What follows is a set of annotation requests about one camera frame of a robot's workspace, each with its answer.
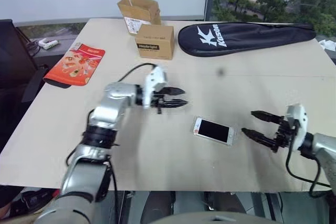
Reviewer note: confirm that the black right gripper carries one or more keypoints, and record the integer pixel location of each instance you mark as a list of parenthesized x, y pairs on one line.
[(284, 134)]

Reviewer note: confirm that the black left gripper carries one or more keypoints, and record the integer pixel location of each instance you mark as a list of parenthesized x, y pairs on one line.
[(158, 100)]

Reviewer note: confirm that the white gold smartphone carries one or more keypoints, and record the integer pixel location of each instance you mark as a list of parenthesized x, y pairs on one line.
[(214, 130)]

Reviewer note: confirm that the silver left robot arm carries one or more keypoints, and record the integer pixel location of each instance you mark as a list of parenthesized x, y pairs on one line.
[(110, 108)]

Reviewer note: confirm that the closed Heybright cardboard box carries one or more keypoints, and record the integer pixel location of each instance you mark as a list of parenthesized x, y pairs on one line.
[(155, 43)]

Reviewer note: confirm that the open brown cardboard box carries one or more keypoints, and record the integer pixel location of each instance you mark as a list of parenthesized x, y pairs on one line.
[(135, 15)]

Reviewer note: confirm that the black Kason racket bag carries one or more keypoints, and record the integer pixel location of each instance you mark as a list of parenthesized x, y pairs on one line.
[(244, 37)]

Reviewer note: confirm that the crumpled white paper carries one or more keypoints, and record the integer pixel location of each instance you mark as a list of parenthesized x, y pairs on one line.
[(328, 45)]

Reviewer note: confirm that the red printed package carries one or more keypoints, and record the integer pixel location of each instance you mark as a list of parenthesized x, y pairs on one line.
[(74, 65)]

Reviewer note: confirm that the dark rounded shape under table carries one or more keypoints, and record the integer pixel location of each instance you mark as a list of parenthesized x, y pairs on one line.
[(158, 204)]

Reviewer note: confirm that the white power strip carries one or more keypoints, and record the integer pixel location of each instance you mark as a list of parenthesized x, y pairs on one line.
[(50, 43)]

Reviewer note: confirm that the black office chair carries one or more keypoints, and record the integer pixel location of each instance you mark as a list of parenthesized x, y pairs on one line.
[(14, 61)]

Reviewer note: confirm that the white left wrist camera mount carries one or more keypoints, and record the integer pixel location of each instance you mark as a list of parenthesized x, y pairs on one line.
[(155, 82)]

